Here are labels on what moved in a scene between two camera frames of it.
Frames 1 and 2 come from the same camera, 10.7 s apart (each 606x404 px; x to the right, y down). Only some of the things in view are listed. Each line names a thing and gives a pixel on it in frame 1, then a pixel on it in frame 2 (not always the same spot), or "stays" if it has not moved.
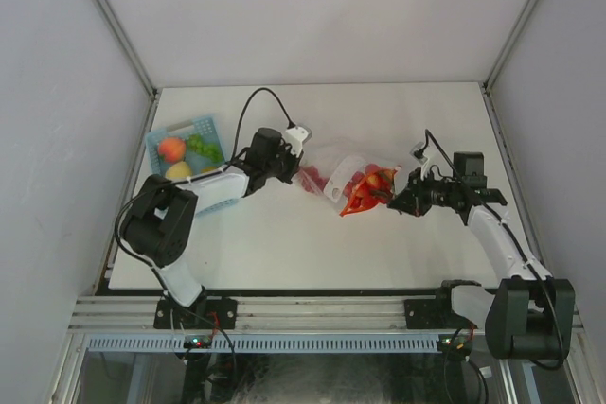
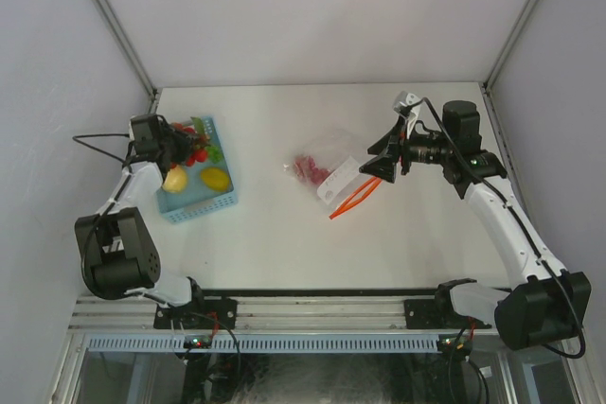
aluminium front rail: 265,313 stays
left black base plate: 205,313 stays
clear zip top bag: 350,183 -> 327,165
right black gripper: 412,199 -> 384,166
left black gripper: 293,162 -> 185,142
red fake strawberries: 367,189 -> 200,154
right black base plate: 434,314 stays
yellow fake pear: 179,170 stays
